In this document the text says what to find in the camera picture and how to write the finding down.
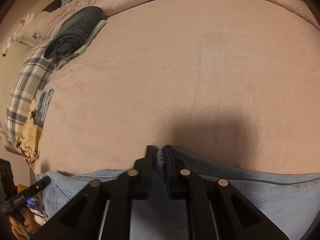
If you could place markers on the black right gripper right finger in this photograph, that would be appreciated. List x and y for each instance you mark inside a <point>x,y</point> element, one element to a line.
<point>215,209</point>

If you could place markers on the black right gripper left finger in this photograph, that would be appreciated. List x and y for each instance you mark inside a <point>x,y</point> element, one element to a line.
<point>102,210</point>

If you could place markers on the light blue denim jeans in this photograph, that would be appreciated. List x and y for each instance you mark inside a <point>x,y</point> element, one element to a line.
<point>290,201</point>

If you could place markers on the person's left hand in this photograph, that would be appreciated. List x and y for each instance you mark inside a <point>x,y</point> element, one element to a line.
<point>29,225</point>

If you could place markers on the yellow floral cloth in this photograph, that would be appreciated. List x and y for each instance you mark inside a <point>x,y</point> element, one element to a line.
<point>28,140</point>

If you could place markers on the small blue folded cloth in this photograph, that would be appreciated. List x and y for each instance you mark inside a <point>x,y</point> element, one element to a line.
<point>42,99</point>

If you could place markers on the blue plaid pillow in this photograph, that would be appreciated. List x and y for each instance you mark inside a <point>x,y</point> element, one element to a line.
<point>34,75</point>

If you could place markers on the pink bed sheet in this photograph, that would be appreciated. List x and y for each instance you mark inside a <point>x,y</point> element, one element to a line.
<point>234,81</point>

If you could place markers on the light green folded cloth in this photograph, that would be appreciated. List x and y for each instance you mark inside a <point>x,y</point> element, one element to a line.
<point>64,60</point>

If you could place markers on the cream pillow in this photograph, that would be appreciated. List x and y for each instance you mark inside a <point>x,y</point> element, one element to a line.
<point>26,31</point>

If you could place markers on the dark folded jeans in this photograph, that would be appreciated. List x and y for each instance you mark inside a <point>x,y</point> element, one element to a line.
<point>74,32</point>

